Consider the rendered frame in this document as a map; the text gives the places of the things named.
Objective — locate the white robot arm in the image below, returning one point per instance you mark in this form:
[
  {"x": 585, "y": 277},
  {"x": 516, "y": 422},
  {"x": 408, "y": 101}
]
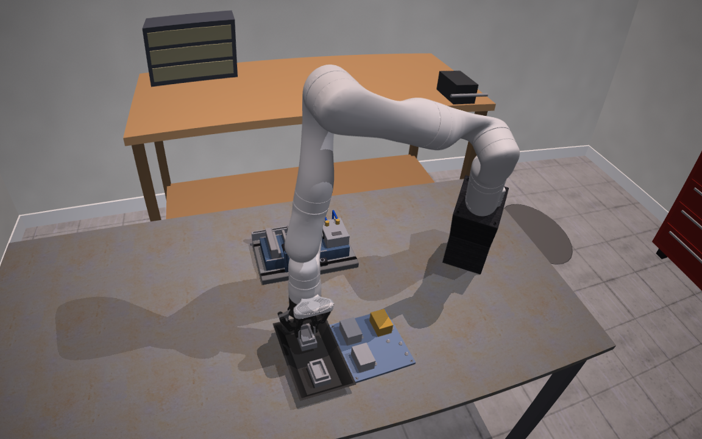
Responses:
[{"x": 333, "y": 102}]

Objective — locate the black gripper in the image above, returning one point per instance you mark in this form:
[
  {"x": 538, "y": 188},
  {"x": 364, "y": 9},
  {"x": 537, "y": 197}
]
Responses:
[{"x": 297, "y": 323}]

